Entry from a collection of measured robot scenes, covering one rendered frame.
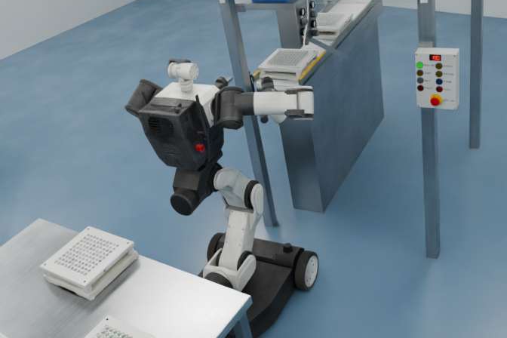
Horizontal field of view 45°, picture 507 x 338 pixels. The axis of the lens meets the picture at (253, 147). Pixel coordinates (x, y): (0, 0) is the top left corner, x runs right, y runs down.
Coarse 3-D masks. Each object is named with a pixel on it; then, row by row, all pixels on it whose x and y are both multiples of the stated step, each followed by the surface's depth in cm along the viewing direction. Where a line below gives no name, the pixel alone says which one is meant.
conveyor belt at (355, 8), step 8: (336, 8) 400; (344, 8) 397; (352, 8) 394; (360, 8) 392; (320, 40) 358; (328, 40) 356; (304, 48) 351; (312, 48) 349; (320, 48) 347; (280, 80) 320; (280, 88) 317
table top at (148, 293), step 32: (32, 224) 255; (0, 256) 240; (32, 256) 236; (0, 288) 222; (32, 288) 219; (64, 288) 216; (128, 288) 211; (160, 288) 208; (192, 288) 205; (224, 288) 203; (0, 320) 208; (32, 320) 205; (64, 320) 203; (96, 320) 200; (128, 320) 198; (160, 320) 195; (192, 320) 193; (224, 320) 190
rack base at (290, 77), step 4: (312, 60) 328; (308, 64) 325; (304, 68) 322; (268, 72) 325; (272, 72) 324; (276, 72) 323; (280, 72) 322; (260, 76) 325; (264, 76) 323; (272, 76) 321; (276, 76) 320; (280, 76) 319; (284, 76) 317; (288, 76) 316; (292, 76) 316; (296, 76) 315; (288, 80) 317; (292, 80) 316; (296, 80) 315
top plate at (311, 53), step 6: (306, 54) 325; (312, 54) 324; (300, 60) 320; (306, 60) 318; (258, 66) 322; (264, 66) 321; (270, 66) 320; (276, 66) 318; (282, 66) 317; (288, 66) 316; (294, 66) 314; (300, 66) 313
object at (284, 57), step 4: (284, 52) 331; (288, 52) 330; (292, 52) 330; (296, 52) 328; (300, 52) 326; (280, 56) 327; (284, 56) 326; (288, 56) 327; (292, 56) 325; (296, 56) 324; (300, 56) 323; (272, 60) 324; (276, 60) 322; (280, 60) 322; (284, 60) 321; (288, 60) 320; (292, 60) 319; (296, 60) 320
